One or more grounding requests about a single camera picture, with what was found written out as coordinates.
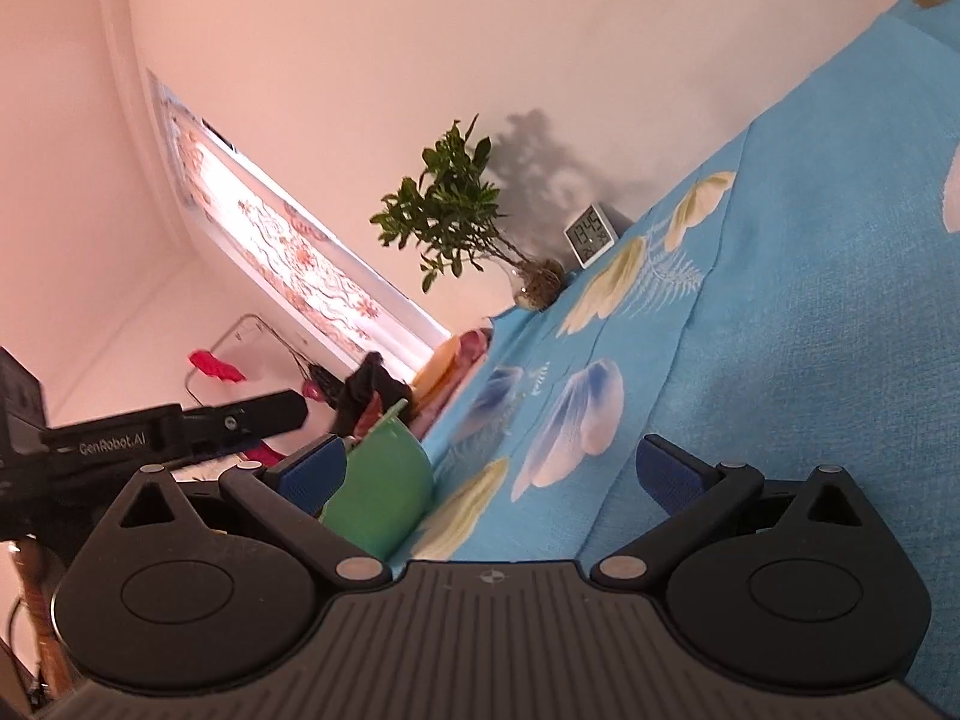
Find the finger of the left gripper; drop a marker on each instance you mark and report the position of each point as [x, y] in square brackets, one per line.
[241, 425]

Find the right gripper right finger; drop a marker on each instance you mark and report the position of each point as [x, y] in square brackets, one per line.
[702, 503]

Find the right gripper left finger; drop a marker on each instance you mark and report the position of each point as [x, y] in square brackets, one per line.
[286, 501]

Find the clothes rack with red garment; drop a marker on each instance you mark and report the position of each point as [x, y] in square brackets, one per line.
[250, 360]

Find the green plastic basket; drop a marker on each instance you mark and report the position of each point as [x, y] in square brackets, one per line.
[387, 489]

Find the black clothing pile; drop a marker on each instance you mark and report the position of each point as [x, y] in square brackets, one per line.
[371, 380]

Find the folded orange pink cloths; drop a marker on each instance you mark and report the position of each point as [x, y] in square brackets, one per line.
[450, 366]

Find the floral window curtain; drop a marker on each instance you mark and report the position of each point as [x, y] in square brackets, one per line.
[335, 298]

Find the blue floral tablecloth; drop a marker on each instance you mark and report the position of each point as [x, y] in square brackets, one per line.
[793, 303]

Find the white digital clock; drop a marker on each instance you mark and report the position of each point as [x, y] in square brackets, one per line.
[590, 235]

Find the potted plant in glass vase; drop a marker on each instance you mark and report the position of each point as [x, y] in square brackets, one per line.
[450, 214]

